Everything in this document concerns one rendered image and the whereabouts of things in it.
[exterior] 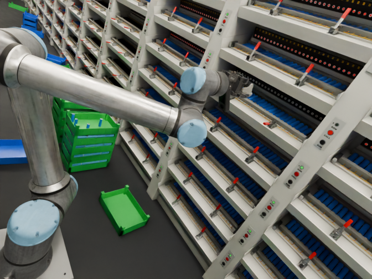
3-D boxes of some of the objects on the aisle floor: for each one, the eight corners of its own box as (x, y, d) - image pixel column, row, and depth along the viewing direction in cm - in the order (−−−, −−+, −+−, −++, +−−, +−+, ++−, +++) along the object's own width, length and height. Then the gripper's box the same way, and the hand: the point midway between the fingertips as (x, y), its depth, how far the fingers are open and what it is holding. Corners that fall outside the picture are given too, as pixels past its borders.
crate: (98, 200, 145) (100, 191, 141) (125, 192, 159) (128, 184, 156) (118, 236, 129) (122, 228, 125) (146, 224, 143) (150, 216, 140)
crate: (67, 172, 154) (69, 164, 150) (59, 155, 165) (60, 146, 161) (108, 166, 175) (110, 159, 171) (98, 151, 186) (100, 143, 182)
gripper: (236, 77, 77) (265, 83, 92) (216, 66, 83) (246, 72, 98) (226, 99, 81) (255, 101, 96) (207, 86, 88) (237, 90, 102)
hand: (246, 92), depth 97 cm, fingers open, 3 cm apart
